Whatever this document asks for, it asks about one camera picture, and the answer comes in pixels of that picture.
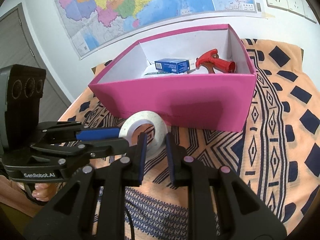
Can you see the brown wooden comb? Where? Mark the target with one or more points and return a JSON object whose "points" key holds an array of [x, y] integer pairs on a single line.
{"points": [[209, 69]]}

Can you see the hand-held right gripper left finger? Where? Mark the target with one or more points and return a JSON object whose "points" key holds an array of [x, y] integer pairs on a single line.
{"points": [[142, 152]]}

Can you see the orange patterned cloth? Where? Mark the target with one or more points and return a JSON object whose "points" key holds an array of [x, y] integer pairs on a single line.
{"points": [[275, 155]]}

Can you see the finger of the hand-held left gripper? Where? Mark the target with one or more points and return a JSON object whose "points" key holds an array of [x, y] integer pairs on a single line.
{"points": [[97, 133], [100, 147]]}

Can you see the grey door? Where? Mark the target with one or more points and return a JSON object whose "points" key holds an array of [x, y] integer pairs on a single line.
{"points": [[20, 42]]}

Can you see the person's left hand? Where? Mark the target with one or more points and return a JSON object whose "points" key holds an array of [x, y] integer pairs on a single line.
{"points": [[40, 192]]}

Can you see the white wall switch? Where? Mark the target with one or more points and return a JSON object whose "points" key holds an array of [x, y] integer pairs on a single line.
{"points": [[309, 11]]}

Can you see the white tape roll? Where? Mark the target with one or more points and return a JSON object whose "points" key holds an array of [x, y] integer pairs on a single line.
{"points": [[160, 125]]}

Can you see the white cardboard medicine box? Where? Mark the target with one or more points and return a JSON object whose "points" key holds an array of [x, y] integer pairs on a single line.
{"points": [[155, 73]]}

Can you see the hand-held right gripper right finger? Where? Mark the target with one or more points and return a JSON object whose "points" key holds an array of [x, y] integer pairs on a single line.
{"points": [[170, 152]]}

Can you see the pink cardboard box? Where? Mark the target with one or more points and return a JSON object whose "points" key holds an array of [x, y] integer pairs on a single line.
{"points": [[175, 100]]}

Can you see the colourful wall map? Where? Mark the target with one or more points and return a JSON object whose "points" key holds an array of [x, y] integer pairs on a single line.
{"points": [[125, 5]]}

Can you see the blue cardboard box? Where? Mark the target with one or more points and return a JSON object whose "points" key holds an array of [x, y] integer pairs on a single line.
{"points": [[172, 65]]}

